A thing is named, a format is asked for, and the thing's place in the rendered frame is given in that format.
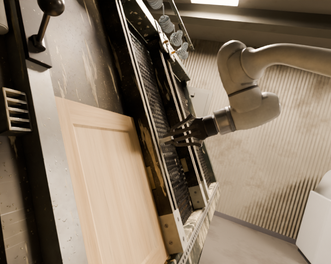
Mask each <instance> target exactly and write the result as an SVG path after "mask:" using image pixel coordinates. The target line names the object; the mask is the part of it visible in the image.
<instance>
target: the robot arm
mask: <svg viewBox="0 0 331 264"><path fill-rule="evenodd" d="M274 64H281V65H287V66H290V67H294V68H298V69H301V70H305V71H309V72H313V73H317V74H320V75H324V76H328V77H331V49H326V48H319V47H311V46H304V45H296V44H291V43H278V44H273V45H268V46H265V47H262V48H259V49H254V48H251V47H248V48H247V47H246V45H245V44H243V43H242V42H240V41H235V40H233V41H229V42H227V43H226V44H224V45H223V46H222V47H221V48H220V50H219V52H218V54H217V66H218V71H219V76H220V79H221V82H222V85H223V87H224V89H225V91H226V93H227V96H228V99H229V105H230V106H228V107H225V108H222V109H219V110H217V111H214V112H213V115H211V114H210V115H207V116H204V117H201V118H198V117H197V118H195V117H194V116H193V115H192V114H189V115H188V117H187V118H185V119H184V120H182V121H181V122H179V123H177V124H176V125H174V126H173V127H171V128H170V133H169V134H166V135H163V136H162V137H163V138H162V139H159V142H160V144H162V143H164V144H165V145H169V144H172V143H174V144H175V146H176V147H179V146H198V147H202V143H203V140H205V139H206V138H207V137H211V136H214V135H217V134H218V132H219V133H220V134H221V135H224V134H227V133H231V132H234V131H237V130H247V129H252V128H255V127H258V126H261V125H263V124H266V123H268V122H270V121H272V120H274V119H276V118H277V117H278V116H279V115H280V113H281V104H280V100H279V98H278V96H277V95H276V94H275V93H271V92H263V93H262V92H261V91H260V89H259V86H258V83H257V81H258V80H259V78H261V77H262V76H263V74H264V70H265V69H266V68H267V67H269V66H271V65H274ZM192 120H194V121H193V122H192V124H191V125H190V126H189V127H187V128H183V129H180V130H177V131H175V130H176V129H178V128H180V127H181V126H183V125H184V124H186V123H188V122H189V121H192ZM187 131H191V133H190V134H188V135H185V136H181V137H178V138H175V139H173V136H175V135H178V134H181V133H184V132H187ZM191 137H194V138H197V139H200V140H199V141H197V142H186V143H178V141H181V140H185V139H188V138H191Z"/></svg>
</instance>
